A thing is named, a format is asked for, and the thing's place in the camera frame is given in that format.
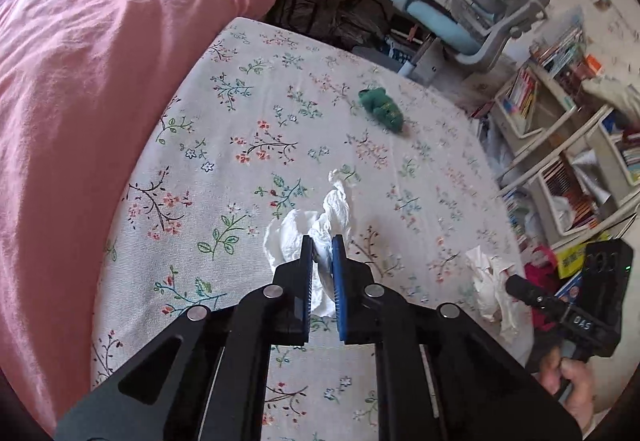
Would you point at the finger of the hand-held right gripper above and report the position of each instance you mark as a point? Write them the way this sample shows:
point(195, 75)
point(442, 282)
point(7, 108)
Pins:
point(525, 291)

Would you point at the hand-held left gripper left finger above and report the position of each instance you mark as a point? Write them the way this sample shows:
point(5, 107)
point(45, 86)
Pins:
point(302, 281)

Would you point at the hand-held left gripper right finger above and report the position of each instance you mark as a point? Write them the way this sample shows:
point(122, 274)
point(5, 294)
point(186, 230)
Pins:
point(339, 291)

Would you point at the white tissue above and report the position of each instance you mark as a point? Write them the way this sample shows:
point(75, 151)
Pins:
point(295, 233)
point(492, 281)

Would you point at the person's right hand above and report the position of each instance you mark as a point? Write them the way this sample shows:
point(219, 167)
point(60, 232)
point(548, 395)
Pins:
point(581, 386)

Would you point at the yellow box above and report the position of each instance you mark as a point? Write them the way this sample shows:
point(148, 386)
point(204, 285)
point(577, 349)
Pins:
point(571, 262)

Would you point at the white bookshelf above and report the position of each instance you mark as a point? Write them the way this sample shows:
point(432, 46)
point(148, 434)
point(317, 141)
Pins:
point(555, 121)

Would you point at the green plush toy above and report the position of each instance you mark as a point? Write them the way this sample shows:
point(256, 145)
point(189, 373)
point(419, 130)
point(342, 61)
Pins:
point(382, 108)

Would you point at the rows of colourful books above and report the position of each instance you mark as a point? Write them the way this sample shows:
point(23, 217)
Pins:
point(520, 93)

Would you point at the beige cloth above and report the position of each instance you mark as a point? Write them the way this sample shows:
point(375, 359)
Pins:
point(615, 93)

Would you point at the pink blanket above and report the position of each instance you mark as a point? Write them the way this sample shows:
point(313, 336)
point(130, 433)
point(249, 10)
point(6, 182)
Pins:
point(75, 121)

